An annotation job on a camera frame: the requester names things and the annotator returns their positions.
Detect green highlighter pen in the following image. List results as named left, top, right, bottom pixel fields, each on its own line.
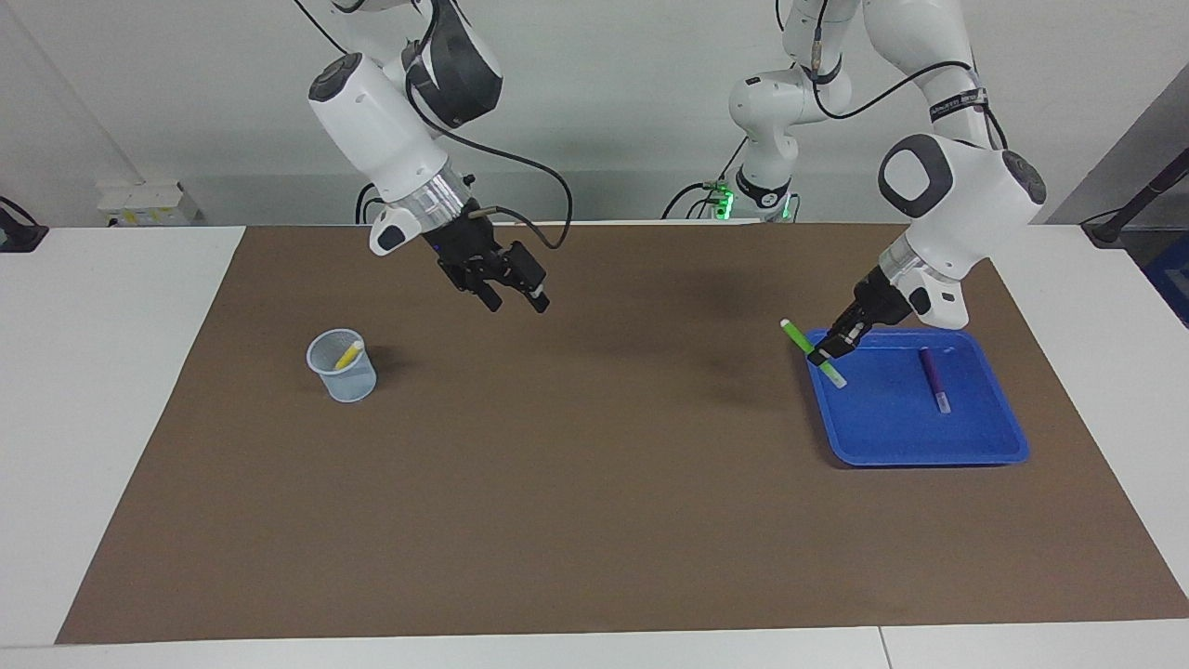
left=779, top=319, right=849, bottom=389

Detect purple highlighter pen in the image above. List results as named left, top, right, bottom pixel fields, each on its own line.
left=919, top=348, right=952, bottom=414

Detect blue plastic tray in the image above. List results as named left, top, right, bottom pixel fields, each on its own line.
left=802, top=327, right=1030, bottom=467

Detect translucent plastic cup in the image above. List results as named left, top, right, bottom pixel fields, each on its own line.
left=307, top=328, right=379, bottom=404

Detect brown table mat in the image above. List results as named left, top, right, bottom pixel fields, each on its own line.
left=56, top=221, right=1189, bottom=645

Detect black stand pole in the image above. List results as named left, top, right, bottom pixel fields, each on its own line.
left=1082, top=149, right=1189, bottom=247

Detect blue box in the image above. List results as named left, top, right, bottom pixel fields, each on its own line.
left=1144, top=232, right=1189, bottom=328

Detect white power strip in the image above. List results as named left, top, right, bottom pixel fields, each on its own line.
left=96, top=181, right=201, bottom=227

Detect black clamp base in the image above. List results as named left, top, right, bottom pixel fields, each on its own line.
left=0, top=197, right=49, bottom=254

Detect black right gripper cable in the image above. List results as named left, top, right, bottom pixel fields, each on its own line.
left=404, top=0, right=573, bottom=252

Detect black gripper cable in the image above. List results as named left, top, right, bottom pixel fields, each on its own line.
left=808, top=0, right=1013, bottom=177
left=404, top=0, right=573, bottom=252

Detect black left base cables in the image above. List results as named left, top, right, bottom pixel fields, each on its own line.
left=661, top=139, right=744, bottom=222

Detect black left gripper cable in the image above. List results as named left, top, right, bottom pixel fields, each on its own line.
left=808, top=0, right=1013, bottom=177

